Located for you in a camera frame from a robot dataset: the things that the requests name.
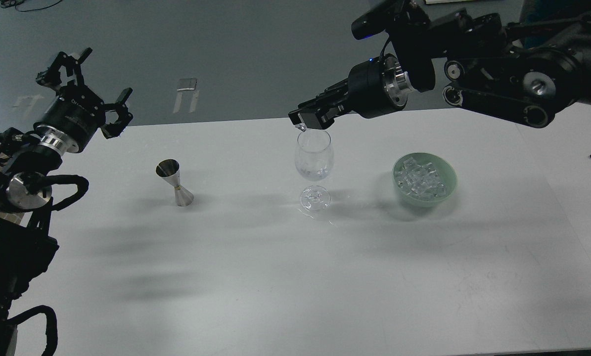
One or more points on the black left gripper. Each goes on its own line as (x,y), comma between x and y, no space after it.
(77,111)

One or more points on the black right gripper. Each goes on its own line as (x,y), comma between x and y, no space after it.
(374,88)

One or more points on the clear ice cube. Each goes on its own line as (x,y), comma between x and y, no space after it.
(301,127)

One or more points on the steel double jigger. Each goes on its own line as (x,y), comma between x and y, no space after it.
(169,171)

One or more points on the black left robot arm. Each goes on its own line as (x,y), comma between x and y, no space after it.
(30,193)

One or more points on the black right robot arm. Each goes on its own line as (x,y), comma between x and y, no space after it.
(524,73)

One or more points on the clear wine glass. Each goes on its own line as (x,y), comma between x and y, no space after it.
(314,159)

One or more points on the green bowl of ice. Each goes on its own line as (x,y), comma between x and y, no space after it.
(423,180)

